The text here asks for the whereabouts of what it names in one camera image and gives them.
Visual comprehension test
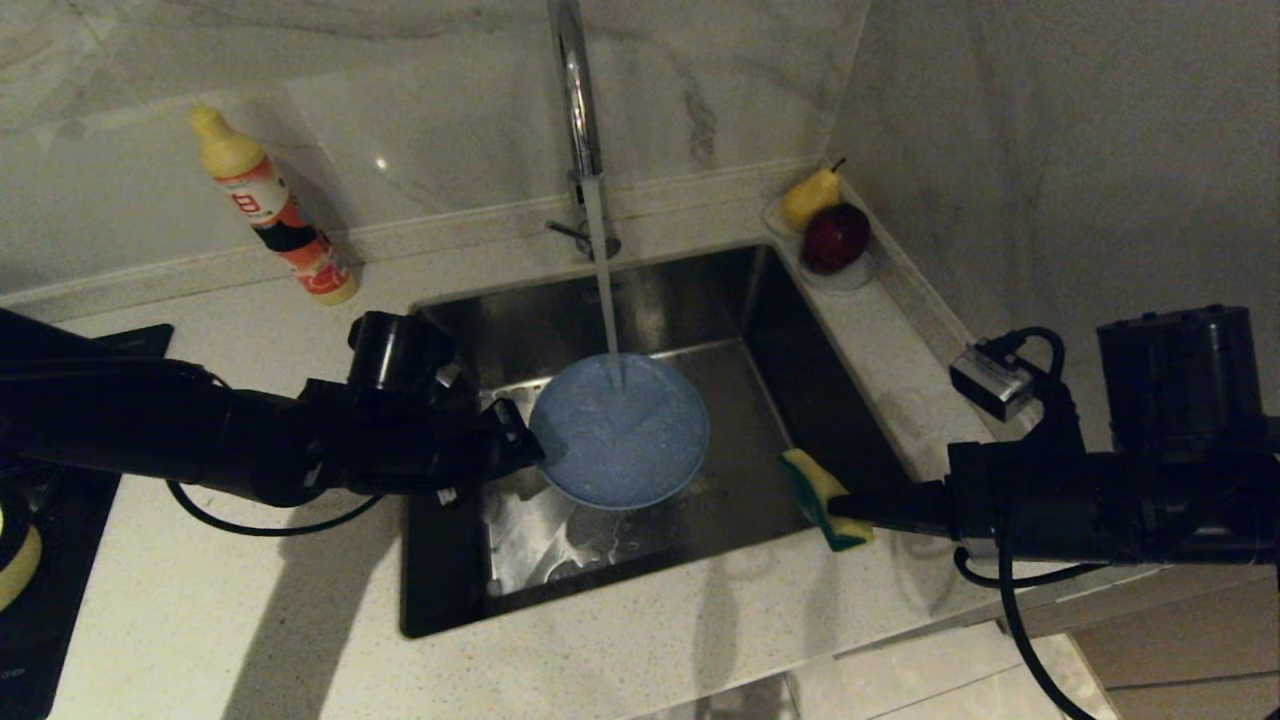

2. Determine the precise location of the yellow sponge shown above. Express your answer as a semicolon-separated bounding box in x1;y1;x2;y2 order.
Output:
780;448;876;553

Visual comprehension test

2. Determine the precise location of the blue plate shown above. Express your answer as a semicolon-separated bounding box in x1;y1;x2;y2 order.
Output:
528;352;712;511

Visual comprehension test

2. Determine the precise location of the orange white dish soap bottle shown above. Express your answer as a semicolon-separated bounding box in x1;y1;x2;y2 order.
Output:
190;107;359;306

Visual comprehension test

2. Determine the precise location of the chrome kitchen faucet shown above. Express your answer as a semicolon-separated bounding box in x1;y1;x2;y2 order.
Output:
546;0;623;263

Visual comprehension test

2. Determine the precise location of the yellow bowl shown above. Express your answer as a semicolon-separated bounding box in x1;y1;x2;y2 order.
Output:
0;490;44;613

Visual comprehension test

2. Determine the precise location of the stainless steel sink basin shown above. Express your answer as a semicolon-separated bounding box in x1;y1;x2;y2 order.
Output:
401;245;919;639

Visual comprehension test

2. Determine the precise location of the running water stream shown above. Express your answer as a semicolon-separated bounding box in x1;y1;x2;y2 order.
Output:
582;175;629;393

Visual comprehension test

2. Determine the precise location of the wooden cabinet front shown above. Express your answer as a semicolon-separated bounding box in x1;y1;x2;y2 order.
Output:
997;570;1280;720

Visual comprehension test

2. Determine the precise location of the small white fruit dish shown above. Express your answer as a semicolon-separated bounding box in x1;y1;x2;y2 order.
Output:
763;197;874;292

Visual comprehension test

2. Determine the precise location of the dark red apple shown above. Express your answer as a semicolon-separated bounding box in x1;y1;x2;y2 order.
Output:
799;203;871;276

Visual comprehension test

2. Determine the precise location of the yellow pear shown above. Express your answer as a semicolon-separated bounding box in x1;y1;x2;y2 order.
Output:
781;158;846;234

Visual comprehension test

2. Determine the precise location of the black induction cooktop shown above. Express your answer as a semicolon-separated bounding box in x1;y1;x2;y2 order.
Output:
0;325;173;720

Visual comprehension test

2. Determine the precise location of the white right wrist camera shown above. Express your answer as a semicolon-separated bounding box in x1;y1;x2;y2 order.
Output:
948;343;1036;423

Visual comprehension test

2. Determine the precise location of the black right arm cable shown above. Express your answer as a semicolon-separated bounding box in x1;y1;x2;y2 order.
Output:
950;327;1101;720

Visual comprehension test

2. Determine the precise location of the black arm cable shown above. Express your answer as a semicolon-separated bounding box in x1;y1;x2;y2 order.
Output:
950;327;1101;720
165;480;386;538

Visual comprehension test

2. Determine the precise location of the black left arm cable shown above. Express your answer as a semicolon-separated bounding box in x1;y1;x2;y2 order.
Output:
165;480;386;538

